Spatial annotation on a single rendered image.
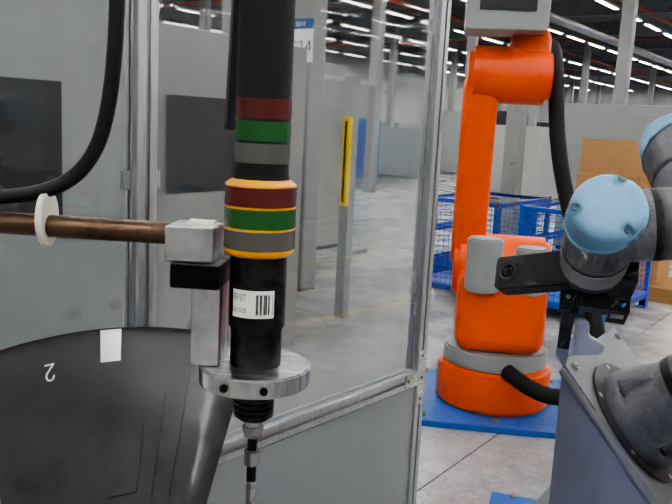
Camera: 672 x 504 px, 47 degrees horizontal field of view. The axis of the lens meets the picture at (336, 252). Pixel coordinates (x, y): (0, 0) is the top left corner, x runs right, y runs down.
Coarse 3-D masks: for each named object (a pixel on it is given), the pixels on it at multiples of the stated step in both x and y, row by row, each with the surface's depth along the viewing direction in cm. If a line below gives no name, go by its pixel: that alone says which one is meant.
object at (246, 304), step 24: (240, 264) 46; (264, 264) 46; (240, 288) 46; (264, 288) 46; (240, 312) 46; (264, 312) 46; (240, 336) 47; (264, 336) 47; (240, 360) 47; (264, 360) 47; (240, 408) 48; (264, 408) 48
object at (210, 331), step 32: (192, 256) 46; (224, 256) 49; (192, 288) 46; (224, 288) 48; (192, 320) 47; (224, 320) 48; (192, 352) 47; (224, 352) 49; (288, 352) 51; (224, 384) 45; (256, 384) 45; (288, 384) 46
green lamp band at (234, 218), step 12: (228, 216) 46; (240, 216) 45; (252, 216) 45; (264, 216) 45; (276, 216) 45; (288, 216) 46; (240, 228) 45; (252, 228) 45; (264, 228) 45; (276, 228) 45; (288, 228) 46
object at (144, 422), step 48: (96, 336) 64; (144, 336) 65; (0, 384) 61; (96, 384) 62; (144, 384) 62; (192, 384) 62; (0, 432) 60; (48, 432) 59; (96, 432) 59; (144, 432) 59; (192, 432) 60; (0, 480) 58; (48, 480) 57; (96, 480) 57; (144, 480) 57; (192, 480) 57
